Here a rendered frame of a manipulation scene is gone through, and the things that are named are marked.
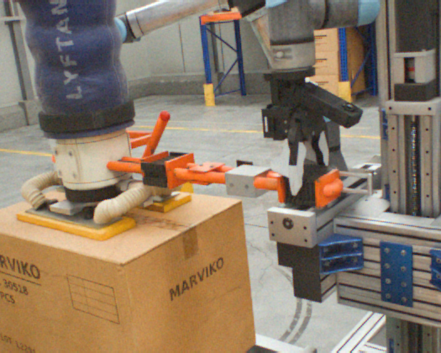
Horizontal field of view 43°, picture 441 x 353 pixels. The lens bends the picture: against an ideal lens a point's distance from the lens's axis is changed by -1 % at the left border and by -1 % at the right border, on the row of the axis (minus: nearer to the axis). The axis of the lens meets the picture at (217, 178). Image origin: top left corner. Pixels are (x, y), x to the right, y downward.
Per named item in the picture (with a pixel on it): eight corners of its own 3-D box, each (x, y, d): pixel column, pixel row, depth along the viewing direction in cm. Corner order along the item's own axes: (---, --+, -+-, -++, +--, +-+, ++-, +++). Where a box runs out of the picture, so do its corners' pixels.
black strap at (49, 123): (22, 130, 134) (18, 114, 133) (97, 112, 151) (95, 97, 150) (80, 134, 120) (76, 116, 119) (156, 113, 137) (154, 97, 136)
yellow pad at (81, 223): (16, 220, 141) (12, 201, 140) (49, 208, 149) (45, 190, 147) (102, 242, 120) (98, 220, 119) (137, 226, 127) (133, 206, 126)
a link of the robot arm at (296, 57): (322, 39, 95) (297, 44, 89) (324, 67, 96) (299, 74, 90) (285, 42, 100) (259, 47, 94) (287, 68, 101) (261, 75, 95)
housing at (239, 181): (225, 195, 109) (223, 172, 108) (246, 185, 114) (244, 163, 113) (254, 199, 105) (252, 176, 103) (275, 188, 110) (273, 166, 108)
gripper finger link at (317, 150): (307, 167, 109) (294, 128, 104) (335, 170, 105) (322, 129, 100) (300, 177, 107) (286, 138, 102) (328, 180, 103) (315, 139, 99)
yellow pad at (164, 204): (76, 197, 155) (73, 180, 154) (104, 187, 163) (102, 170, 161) (165, 213, 134) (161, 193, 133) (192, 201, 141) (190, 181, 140)
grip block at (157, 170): (140, 186, 122) (136, 160, 120) (171, 174, 129) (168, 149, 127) (168, 190, 117) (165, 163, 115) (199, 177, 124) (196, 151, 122)
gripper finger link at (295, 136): (296, 167, 98) (303, 118, 98) (305, 168, 97) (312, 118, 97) (282, 164, 94) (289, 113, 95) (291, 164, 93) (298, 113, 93)
